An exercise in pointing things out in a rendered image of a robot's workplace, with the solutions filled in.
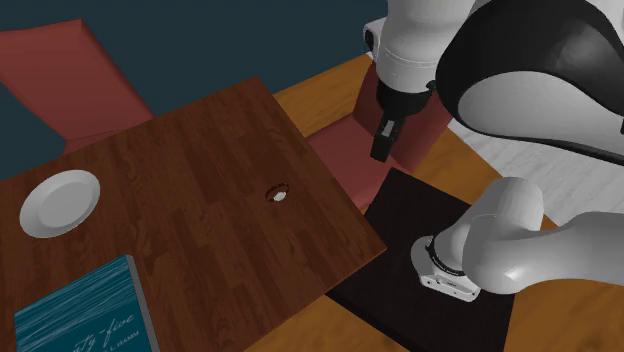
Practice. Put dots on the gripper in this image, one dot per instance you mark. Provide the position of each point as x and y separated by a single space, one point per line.
402 103

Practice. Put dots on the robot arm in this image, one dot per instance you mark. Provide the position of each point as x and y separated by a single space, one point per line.
512 244

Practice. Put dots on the red chair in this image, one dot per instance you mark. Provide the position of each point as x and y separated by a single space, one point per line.
341 156
63 78

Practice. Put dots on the dark robot stand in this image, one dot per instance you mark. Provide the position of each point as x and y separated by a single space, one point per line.
404 234

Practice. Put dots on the small brown round cup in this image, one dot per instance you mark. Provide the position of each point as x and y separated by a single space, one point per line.
277 193

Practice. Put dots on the brown wooden table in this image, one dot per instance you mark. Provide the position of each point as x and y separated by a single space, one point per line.
195 204

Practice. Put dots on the white plate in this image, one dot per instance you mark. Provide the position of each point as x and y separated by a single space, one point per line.
58 204

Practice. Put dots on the teal book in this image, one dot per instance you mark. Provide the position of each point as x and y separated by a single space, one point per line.
83 312

